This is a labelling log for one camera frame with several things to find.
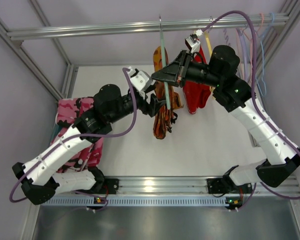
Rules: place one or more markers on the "lilac hanger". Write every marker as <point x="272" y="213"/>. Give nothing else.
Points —
<point x="245" y="55"/>

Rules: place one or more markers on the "slotted cable duct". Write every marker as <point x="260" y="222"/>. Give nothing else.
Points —
<point x="137" y="201"/>

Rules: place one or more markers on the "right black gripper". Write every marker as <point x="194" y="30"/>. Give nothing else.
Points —
<point x="181" y="69"/>

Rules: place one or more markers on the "red trousers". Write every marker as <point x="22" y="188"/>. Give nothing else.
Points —
<point x="196" y="96"/>

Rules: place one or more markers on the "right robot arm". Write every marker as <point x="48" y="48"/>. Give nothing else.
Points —
<point x="238" y="99"/>

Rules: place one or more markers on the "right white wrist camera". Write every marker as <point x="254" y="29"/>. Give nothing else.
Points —
<point x="193" y="42"/>

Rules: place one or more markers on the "pink camouflage trousers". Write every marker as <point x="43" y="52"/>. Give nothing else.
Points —
<point x="67" y="111"/>

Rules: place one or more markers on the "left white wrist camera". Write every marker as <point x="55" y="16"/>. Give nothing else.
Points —
<point x="140" y="80"/>

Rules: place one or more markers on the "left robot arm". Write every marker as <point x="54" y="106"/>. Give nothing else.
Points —
<point x="112" y="115"/>

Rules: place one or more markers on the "light blue hanger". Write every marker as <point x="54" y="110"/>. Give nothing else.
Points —
<point x="260" y="81"/>

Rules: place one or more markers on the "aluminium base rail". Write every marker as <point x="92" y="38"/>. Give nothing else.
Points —
<point x="178" y="185"/>

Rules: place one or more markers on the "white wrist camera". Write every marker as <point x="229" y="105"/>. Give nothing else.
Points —
<point x="193" y="42"/>
<point x="140" y="80"/>

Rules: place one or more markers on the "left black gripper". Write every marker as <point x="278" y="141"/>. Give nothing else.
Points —
<point x="144" y="104"/>

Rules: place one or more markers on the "yellow hanger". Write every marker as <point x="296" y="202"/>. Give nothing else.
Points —
<point x="209" y="47"/>

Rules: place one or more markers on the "aluminium hanging rail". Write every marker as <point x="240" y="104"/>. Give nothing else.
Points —
<point x="55" y="32"/>

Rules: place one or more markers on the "aluminium frame post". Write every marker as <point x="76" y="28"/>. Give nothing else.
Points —
<point x="21" y="52"/>

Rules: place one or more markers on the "teal plastic bin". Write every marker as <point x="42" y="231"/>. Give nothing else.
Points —
<point x="53" y="130"/>

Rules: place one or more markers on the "orange camouflage trousers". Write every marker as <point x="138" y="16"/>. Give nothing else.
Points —
<point x="165" y="117"/>

